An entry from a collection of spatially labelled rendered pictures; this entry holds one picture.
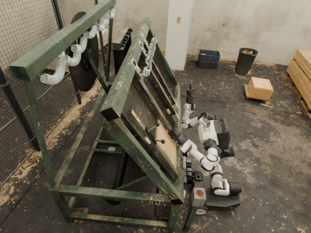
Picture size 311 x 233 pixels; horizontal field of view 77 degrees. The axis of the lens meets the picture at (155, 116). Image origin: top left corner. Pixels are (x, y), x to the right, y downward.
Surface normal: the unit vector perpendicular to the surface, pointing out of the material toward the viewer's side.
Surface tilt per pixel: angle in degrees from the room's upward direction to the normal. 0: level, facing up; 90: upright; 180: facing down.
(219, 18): 90
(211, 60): 90
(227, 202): 0
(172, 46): 90
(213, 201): 0
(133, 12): 90
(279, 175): 0
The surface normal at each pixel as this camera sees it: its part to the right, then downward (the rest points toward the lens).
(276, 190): 0.04, -0.76
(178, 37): -0.22, 0.62
